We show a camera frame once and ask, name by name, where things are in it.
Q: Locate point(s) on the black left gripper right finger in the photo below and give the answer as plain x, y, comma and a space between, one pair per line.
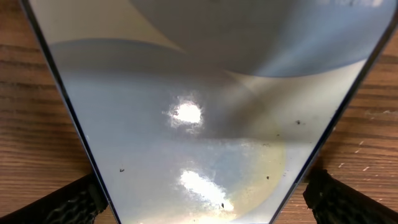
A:
333, 202

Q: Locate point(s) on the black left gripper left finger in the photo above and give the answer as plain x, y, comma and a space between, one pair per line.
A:
76, 203

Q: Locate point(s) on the blue Galaxy smartphone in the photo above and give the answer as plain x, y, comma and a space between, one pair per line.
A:
201, 111

